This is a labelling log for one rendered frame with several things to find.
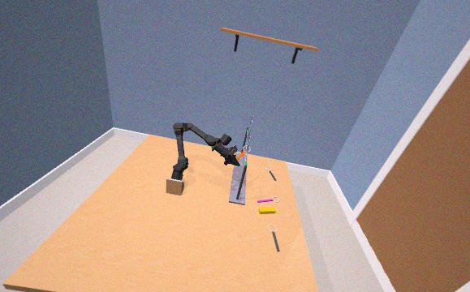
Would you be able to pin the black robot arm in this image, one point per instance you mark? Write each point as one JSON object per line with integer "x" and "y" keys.
{"x": 214, "y": 143}

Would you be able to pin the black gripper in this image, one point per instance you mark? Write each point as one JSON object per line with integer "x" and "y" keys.
{"x": 230, "y": 157}

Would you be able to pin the yellow rectangular block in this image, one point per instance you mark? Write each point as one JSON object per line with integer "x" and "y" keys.
{"x": 266, "y": 210}

